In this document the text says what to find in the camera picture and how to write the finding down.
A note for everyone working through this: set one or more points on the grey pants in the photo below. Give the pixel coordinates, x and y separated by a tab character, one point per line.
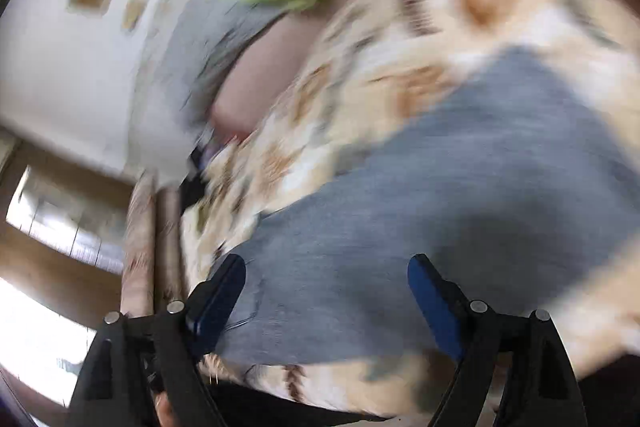
440	202

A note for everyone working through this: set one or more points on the small beige wall picture frame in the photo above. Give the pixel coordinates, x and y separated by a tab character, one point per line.
134	12

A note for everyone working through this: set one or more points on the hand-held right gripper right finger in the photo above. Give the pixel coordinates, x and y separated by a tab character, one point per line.
435	302

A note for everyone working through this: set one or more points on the wooden window frame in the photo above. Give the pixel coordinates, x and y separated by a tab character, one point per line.
55	252

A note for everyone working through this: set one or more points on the beige patterned blanket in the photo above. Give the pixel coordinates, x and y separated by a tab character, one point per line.
400	57

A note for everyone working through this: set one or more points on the grey cloth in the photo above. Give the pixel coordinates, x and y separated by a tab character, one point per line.
215	32

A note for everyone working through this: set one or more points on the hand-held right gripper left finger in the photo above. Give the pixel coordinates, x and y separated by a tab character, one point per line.
220	297

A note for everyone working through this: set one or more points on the pink pillow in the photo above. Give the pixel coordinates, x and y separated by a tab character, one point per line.
260	67

